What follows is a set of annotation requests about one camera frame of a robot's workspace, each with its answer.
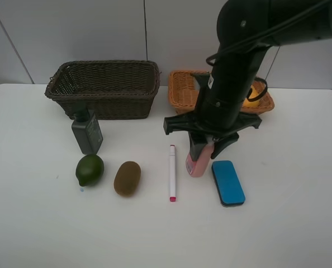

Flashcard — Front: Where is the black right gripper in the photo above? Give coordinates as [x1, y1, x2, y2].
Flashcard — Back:
[163, 103, 262, 161]

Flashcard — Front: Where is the pink white-capped bottle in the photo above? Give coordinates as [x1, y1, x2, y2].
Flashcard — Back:
[186, 141, 214, 178]

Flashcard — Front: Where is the blue whiteboard eraser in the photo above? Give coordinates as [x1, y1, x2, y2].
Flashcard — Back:
[211, 160, 245, 207]

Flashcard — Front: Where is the yellow mango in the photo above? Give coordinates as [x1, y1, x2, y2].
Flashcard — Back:
[243, 86, 261, 108]

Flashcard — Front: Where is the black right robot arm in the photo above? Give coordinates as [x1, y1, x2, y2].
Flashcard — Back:
[164, 1, 332, 162]

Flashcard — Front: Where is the white pink-capped marker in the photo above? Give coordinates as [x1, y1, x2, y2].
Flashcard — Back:
[169, 145, 177, 202]

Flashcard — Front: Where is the brown kiwi fruit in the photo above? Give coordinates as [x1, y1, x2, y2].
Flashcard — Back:
[113, 161, 141, 197]

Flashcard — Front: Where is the dark brown wicker basket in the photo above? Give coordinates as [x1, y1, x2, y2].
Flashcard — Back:
[45, 60, 160, 120]

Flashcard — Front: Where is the dark green lime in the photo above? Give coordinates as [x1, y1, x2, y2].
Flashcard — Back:
[75, 154, 105, 187]

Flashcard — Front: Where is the dark green pump bottle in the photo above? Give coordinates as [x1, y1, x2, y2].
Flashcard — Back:
[72, 102, 103, 155]

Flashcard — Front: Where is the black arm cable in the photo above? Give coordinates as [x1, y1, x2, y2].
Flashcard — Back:
[205, 0, 330, 103]

